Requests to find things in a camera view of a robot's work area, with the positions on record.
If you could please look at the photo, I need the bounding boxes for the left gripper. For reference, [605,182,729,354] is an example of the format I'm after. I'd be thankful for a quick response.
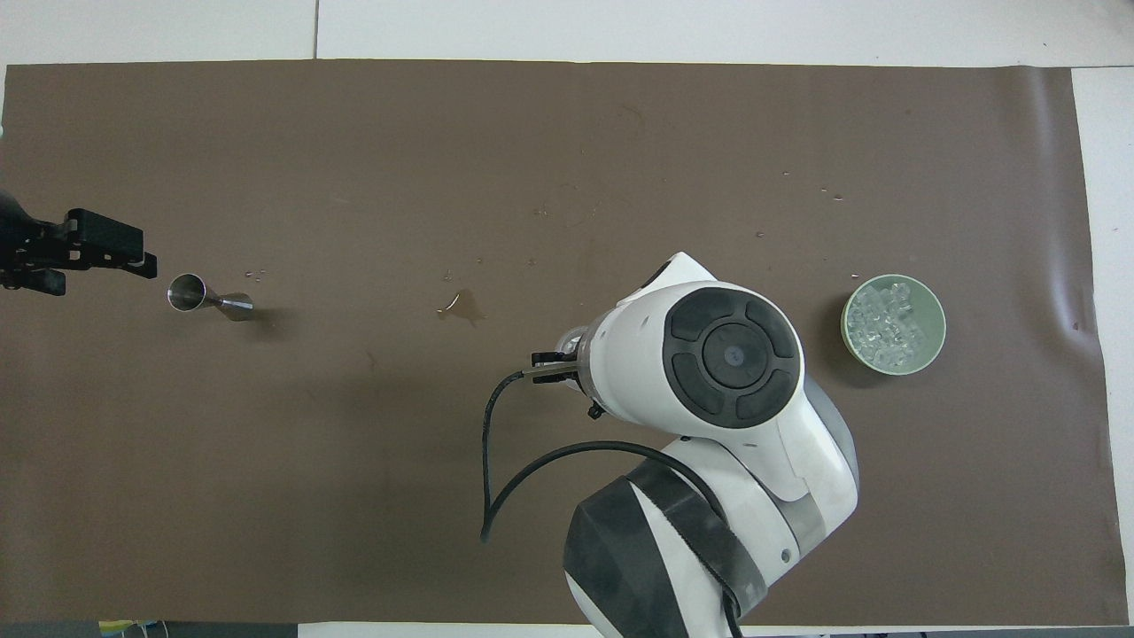
[0,189,159,298]

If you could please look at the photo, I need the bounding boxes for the clear ice cubes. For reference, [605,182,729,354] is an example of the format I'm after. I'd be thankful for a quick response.
[849,282,922,366]

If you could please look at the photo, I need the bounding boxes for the silver steel double jigger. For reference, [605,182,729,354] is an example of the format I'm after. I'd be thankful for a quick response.
[167,273,256,323]

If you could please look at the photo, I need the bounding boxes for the green round bowl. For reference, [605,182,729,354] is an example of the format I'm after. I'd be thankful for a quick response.
[840,274,948,377]

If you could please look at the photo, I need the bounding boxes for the black cable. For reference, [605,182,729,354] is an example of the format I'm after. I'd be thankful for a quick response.
[479,350,746,638]

